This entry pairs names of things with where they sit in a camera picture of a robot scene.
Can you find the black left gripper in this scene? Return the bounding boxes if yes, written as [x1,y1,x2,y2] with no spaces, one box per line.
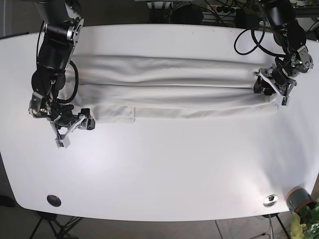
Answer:
[253,50,314,106]

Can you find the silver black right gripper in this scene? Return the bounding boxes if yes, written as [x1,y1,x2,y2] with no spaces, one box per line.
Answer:
[29,90,96,148]

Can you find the white graphic T-shirt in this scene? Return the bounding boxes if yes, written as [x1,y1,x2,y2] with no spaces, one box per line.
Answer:
[73,55,278,123]

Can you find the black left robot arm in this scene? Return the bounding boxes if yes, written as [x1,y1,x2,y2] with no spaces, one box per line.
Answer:
[235,0,314,106]

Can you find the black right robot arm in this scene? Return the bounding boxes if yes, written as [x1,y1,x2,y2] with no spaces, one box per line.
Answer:
[29,0,95,148]

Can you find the black table grommet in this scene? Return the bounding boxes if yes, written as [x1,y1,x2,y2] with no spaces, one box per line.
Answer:
[47,195,61,207]

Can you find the black tripod stand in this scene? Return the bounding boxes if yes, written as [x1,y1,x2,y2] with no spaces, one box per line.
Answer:
[29,211,84,239]

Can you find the silver table grommet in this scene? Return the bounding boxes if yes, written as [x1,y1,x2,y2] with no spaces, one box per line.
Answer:
[263,195,278,208]

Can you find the potted green plant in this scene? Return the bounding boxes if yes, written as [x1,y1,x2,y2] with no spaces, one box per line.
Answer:
[286,187,319,239]

